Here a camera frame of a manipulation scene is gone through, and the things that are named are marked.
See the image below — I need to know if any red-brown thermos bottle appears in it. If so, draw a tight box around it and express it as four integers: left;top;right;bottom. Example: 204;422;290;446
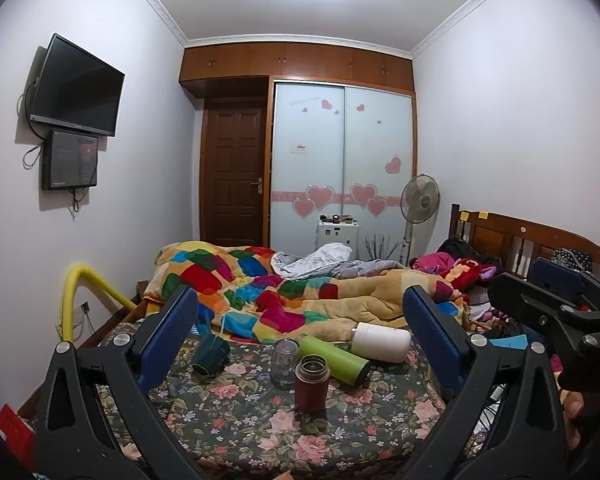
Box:
294;354;331;413

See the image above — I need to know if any black television cable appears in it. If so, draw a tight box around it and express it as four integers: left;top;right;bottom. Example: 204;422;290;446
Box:
16;77;43;170

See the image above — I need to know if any black wall television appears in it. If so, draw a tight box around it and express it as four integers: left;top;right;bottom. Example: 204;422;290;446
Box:
27;33;126;138

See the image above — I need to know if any brown wooden door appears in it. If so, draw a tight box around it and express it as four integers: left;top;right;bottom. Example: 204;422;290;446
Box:
201;97;269;249

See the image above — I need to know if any white thermos bottle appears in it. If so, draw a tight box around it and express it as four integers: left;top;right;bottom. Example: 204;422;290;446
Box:
349;322;412;363

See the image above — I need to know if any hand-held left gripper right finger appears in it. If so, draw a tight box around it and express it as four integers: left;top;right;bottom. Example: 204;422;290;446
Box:
402;285;581;480

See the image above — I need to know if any red box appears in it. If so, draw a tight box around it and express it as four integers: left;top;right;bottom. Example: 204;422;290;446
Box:
0;401;37;472

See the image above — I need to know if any small black wall monitor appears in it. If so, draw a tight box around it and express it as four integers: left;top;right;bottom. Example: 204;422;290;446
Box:
41;129;100;191

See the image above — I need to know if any dark green cup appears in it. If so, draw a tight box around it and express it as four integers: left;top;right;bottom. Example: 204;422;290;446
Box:
190;332;232;376

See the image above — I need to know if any black bag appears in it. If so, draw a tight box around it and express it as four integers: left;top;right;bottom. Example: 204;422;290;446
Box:
436;235;475;262

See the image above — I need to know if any bundle of dark sticks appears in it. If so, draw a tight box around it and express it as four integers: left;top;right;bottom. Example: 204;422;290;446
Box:
364;233;402;264

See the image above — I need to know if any wooden wardrobe with glass doors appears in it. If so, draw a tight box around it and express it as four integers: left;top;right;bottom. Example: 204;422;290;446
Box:
178;42;417;266

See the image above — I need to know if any clear glass cup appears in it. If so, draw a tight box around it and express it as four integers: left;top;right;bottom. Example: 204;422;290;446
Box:
271;338;301;391

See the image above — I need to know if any green thermos bottle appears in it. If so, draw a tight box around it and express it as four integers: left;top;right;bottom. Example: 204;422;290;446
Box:
298;335;372;387

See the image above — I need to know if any wooden bed headboard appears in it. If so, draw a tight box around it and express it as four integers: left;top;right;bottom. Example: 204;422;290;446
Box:
449;203;600;283

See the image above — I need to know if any grey white cloth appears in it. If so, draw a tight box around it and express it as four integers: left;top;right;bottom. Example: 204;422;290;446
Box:
271;242;418;281

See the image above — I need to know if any yellow padded pipe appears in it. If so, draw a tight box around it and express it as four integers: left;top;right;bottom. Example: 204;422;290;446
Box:
60;262;139;343

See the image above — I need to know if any colourful patchwork blanket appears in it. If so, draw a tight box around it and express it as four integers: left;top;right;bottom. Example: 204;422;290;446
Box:
144;241;472;346

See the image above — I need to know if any person's right hand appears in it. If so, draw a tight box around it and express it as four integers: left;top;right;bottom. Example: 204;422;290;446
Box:
562;392;588;453

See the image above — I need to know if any wooden bed frame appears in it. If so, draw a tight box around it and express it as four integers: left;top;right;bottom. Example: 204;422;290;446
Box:
77;294;153;350

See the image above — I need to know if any red plush toy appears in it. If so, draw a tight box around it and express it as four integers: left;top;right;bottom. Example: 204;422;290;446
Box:
446;257;497;292

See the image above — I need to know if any standing electric fan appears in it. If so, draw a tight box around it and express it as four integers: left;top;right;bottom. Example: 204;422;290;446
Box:
399;174;441;267

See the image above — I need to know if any floral bed sheet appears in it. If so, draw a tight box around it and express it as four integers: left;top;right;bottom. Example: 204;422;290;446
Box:
91;330;483;480

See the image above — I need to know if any dotted dark bag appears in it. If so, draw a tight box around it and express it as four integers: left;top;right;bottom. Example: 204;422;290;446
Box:
551;248;592;275

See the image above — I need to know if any pink clothing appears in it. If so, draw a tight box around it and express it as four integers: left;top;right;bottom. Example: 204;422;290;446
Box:
411;252;456;275

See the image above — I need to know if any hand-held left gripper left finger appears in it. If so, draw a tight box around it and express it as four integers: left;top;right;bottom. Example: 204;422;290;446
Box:
35;285;206;480

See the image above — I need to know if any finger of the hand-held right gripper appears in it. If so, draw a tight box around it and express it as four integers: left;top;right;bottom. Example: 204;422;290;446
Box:
527;257;600;313
487;272;600;361

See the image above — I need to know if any small white cabinet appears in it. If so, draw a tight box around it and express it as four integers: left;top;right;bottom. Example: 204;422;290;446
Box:
315;219;359;252

